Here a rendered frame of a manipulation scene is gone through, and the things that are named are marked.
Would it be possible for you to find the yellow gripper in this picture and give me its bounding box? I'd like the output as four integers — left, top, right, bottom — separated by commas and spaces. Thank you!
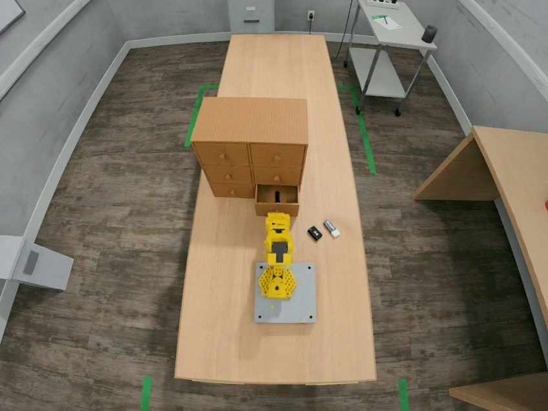
268, 213, 290, 227

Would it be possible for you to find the white eraser with black sleeve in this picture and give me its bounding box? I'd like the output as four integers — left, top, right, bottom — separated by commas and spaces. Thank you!
323, 219, 340, 238

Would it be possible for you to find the brown wooden chest of drawers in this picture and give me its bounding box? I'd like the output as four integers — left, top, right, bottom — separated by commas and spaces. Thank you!
190, 97, 308, 198

